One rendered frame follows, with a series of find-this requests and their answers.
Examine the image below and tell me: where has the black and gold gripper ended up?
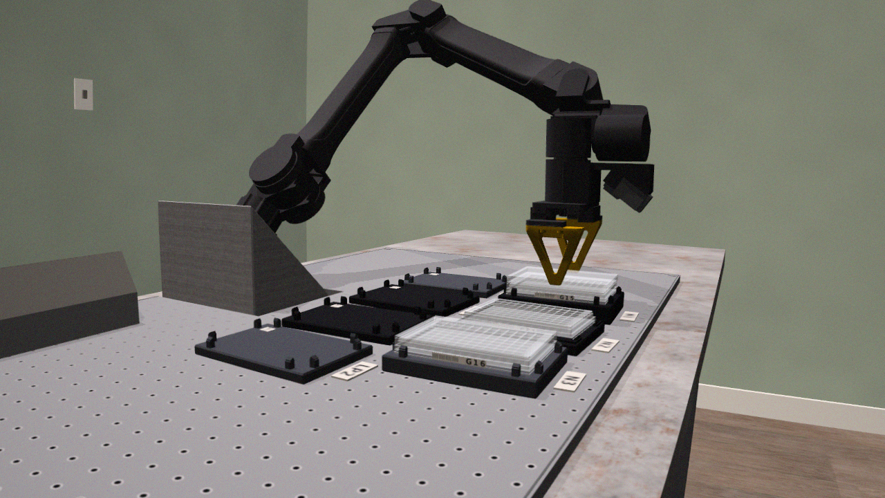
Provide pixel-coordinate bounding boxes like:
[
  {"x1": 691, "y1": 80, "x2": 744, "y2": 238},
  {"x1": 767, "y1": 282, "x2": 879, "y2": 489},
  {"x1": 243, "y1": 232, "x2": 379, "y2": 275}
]
[{"x1": 526, "y1": 158, "x2": 602, "y2": 286}]

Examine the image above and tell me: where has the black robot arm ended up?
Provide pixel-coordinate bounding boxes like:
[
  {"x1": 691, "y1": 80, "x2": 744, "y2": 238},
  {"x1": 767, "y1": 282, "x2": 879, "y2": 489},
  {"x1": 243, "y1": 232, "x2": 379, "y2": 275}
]
[{"x1": 236, "y1": 0, "x2": 654, "y2": 234}]

